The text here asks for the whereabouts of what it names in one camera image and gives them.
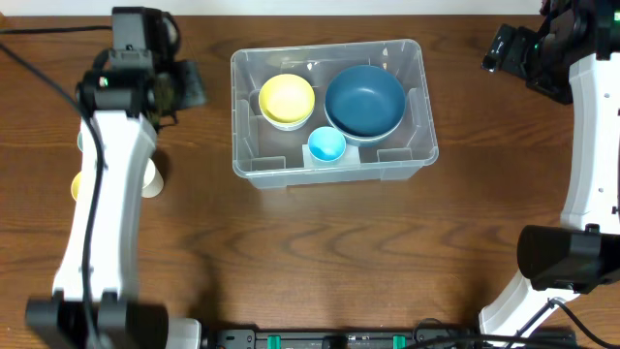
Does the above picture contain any cream white plastic cup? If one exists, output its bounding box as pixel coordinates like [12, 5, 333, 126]
[141, 159, 164, 198]

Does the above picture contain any clear plastic storage container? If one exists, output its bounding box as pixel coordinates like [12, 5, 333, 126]
[231, 39, 439, 189]

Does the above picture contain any dark blue large bowl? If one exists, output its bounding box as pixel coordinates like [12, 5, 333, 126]
[335, 127, 393, 147]

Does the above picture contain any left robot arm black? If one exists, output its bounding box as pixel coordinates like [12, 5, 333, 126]
[25, 7, 206, 348]

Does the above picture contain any yellow small bowl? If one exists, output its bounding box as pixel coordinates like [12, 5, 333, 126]
[259, 74, 316, 122]

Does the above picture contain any yellow plastic cup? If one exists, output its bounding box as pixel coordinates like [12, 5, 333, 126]
[70, 173, 81, 201]

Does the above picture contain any white small bowl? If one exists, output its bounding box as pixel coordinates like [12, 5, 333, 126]
[267, 119, 306, 132]

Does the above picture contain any green plastic cup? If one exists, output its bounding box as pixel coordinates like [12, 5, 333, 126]
[77, 132, 83, 151]

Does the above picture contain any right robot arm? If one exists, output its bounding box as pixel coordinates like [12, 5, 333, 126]
[478, 0, 619, 348]

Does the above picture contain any light blue plastic cup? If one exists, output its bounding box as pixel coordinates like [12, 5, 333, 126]
[307, 126, 347, 162]

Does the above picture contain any light blue small bowl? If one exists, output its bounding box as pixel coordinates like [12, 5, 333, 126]
[265, 116, 310, 131]

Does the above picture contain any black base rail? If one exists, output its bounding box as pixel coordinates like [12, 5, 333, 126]
[202, 328, 577, 349]

